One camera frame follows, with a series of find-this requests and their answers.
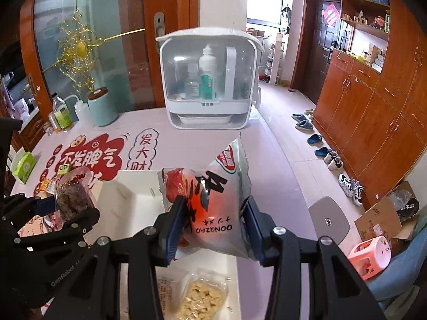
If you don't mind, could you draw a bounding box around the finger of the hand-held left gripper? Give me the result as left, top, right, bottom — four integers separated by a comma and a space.
0, 194, 57, 217
13, 207, 101, 251

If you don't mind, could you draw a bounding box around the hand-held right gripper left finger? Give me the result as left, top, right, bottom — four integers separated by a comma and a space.
72, 196, 187, 320

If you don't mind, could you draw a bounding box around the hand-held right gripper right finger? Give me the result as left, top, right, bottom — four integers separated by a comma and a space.
242, 197, 382, 320

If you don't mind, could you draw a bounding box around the clear red label snack packet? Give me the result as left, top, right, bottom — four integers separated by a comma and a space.
53, 167, 96, 228

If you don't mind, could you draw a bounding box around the white red snack bag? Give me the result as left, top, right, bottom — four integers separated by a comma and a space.
157, 133, 254, 261

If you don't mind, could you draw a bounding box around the white plastic storage bin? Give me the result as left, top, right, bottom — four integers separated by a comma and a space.
90, 169, 239, 320

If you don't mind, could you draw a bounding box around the clear tray of beige snacks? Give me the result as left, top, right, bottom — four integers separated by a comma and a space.
157, 268, 231, 320

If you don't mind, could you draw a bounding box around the green tissue box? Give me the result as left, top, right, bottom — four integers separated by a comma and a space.
9, 151, 37, 185

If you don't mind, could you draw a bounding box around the grey chair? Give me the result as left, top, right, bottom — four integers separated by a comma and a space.
309, 196, 350, 244

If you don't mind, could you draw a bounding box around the small glass jar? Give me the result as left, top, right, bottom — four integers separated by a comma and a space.
48, 111, 62, 134

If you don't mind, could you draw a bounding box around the clear bottle green label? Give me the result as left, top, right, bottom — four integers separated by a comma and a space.
52, 93, 74, 130

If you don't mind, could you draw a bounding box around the white squeeze bottle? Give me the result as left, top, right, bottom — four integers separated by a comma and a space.
63, 95, 91, 122

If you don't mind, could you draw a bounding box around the light blue canister wooden lid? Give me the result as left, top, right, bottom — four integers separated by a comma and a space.
88, 87, 119, 127

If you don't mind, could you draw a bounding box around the row of shoes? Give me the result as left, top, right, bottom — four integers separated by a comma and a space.
291, 107, 365, 206

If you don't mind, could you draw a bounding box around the pink plastic stool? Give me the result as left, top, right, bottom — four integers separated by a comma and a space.
347, 236, 392, 281

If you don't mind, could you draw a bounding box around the cardboard box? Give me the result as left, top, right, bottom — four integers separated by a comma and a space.
354, 181, 421, 250

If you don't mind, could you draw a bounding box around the clear plastic bag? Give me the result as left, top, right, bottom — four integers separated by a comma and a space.
389, 189, 412, 207

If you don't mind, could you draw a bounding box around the blue cloth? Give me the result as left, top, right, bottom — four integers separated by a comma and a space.
363, 240, 427, 310

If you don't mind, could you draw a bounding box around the black round container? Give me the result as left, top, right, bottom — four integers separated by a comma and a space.
397, 195, 421, 219

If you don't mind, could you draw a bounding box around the white organizer box clear window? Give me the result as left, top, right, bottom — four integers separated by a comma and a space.
156, 28, 266, 130

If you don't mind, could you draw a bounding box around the glass door gold ornament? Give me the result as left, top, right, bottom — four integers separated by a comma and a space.
18, 0, 181, 130

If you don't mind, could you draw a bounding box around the wooden cabinet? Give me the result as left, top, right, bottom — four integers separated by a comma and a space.
314, 0, 427, 207

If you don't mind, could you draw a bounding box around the white shoe rack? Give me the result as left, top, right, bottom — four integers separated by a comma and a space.
265, 31, 289, 85

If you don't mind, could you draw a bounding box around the dark brown door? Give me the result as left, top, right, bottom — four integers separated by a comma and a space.
298, 0, 342, 105

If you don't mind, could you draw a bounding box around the stack of small boxes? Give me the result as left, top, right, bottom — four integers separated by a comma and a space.
362, 45, 384, 72

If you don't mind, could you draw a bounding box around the grey hanging garment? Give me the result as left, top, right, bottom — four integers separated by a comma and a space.
280, 5, 292, 29

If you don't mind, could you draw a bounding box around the red door decoration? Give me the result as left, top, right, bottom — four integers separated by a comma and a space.
323, 3, 341, 26

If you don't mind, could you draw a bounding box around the silver door handle plate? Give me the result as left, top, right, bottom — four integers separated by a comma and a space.
153, 11, 165, 39

